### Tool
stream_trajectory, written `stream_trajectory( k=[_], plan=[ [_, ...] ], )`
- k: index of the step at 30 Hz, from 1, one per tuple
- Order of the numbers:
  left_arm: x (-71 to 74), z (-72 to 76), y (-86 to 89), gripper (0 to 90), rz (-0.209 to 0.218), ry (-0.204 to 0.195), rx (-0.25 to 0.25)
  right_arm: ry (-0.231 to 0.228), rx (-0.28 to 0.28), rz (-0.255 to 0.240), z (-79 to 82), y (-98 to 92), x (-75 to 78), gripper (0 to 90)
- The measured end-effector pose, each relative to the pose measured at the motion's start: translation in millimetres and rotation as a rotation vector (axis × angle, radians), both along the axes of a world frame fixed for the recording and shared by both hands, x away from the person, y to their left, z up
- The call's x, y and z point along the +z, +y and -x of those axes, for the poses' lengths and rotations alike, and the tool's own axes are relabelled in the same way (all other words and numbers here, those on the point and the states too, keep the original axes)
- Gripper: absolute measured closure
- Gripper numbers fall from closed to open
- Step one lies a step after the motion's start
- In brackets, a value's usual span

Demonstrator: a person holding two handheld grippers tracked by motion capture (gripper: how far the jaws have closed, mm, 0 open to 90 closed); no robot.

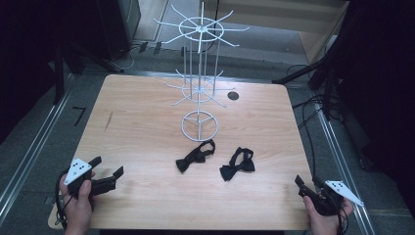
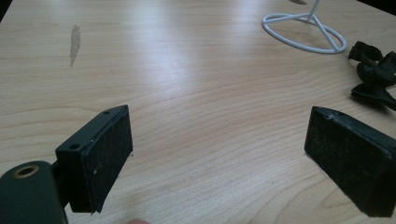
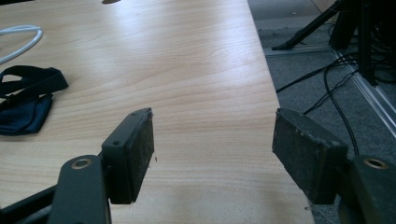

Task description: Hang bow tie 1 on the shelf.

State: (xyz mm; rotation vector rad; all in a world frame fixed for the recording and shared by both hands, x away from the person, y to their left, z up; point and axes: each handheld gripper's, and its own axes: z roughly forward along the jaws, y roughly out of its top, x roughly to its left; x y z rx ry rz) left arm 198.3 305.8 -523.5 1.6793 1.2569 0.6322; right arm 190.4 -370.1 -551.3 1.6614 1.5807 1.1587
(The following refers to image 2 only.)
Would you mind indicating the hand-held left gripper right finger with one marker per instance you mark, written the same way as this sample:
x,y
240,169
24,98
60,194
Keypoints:
x,y
351,161

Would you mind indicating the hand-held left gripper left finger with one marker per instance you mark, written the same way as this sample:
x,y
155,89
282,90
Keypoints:
x,y
102,161

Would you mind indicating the black bow tie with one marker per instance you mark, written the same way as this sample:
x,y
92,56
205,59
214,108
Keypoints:
x,y
376,73
373,93

